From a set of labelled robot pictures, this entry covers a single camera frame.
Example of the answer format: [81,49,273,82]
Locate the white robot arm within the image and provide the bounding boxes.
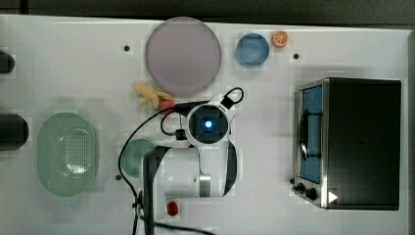
[157,94,237,198]

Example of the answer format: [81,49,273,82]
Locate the green oval strainer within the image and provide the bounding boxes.
[37,113,96,197]

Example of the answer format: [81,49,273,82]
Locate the red felt strawberry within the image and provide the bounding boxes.
[160,100,175,114]

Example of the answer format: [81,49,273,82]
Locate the purple round plate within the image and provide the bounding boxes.
[145,17,222,97]

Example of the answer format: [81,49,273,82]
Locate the yellow felt banana peel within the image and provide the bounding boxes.
[132,82,172,109]

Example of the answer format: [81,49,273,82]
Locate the blue round bowl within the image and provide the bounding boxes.
[236,33,270,68]

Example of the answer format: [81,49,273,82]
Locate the green cup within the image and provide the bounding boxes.
[121,139,156,178]

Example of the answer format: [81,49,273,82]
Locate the small red toy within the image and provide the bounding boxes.
[166,202,179,216]

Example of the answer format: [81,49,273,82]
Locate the orange slice toy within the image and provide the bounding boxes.
[272,30,290,48]

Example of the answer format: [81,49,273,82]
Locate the stainless toaster oven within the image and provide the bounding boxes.
[290,77,401,211]

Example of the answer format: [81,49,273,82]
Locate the black cylinder lower left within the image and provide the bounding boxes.
[0,114,29,151]

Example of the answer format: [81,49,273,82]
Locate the black cylinder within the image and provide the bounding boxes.
[0,114,29,151]
[0,51,16,73]

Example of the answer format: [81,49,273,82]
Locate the black cylinder upper left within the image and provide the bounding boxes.
[0,51,16,73]

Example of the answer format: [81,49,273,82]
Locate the black cable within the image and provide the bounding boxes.
[116,87,245,235]

